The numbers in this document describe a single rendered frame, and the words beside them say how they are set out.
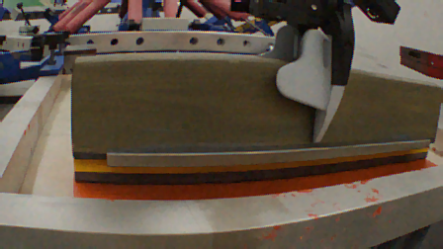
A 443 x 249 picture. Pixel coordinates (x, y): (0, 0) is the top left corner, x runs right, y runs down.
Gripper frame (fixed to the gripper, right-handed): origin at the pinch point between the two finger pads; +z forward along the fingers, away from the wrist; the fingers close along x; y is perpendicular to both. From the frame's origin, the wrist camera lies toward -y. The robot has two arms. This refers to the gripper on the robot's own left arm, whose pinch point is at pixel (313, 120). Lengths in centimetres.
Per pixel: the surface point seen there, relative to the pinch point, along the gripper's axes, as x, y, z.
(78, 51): -42.9, 22.4, -1.7
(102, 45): -68, 17, -1
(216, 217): 12.4, 12.5, 1.5
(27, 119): -6.5, 26.3, 1.4
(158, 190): 1.3, 13.3, 5.0
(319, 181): 1.7, -0.7, 5.1
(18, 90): -459, 140, 81
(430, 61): -55, -86, -6
